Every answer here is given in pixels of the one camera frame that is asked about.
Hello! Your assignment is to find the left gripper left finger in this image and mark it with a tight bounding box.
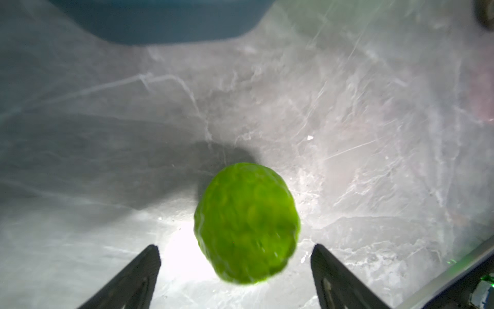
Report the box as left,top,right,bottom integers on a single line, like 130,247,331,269
79,245,162,309

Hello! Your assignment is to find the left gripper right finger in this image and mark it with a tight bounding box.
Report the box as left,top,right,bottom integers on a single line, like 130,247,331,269
310,244,389,309

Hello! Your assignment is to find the green custard apple back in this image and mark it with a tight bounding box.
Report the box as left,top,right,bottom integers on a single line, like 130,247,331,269
194,162,301,285

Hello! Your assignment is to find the grey foam net tray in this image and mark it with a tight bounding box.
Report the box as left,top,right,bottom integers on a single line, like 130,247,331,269
53,0,273,45

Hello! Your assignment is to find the pink alarm clock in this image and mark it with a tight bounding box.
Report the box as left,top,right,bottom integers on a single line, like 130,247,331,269
468,72,493,124

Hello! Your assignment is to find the patterned black white can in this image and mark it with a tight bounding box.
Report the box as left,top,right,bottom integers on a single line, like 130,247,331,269
474,0,493,31

